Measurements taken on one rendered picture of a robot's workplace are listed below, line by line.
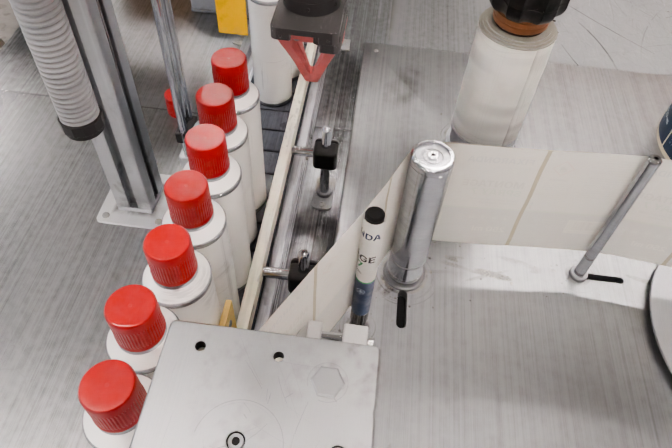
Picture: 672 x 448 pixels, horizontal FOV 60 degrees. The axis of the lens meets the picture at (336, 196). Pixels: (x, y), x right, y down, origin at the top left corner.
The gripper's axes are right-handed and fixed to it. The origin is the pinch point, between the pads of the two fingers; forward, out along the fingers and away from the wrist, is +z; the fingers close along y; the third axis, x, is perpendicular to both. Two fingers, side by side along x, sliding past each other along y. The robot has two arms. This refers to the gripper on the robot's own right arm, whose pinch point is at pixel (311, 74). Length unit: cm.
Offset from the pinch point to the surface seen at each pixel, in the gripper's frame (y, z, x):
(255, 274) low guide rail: -20.2, 9.6, 2.6
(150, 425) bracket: -42.4, -13.5, 1.0
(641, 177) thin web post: -12.9, -3.2, -31.5
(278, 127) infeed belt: 4.7, 13.4, 5.1
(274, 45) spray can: 8.8, 3.4, 6.0
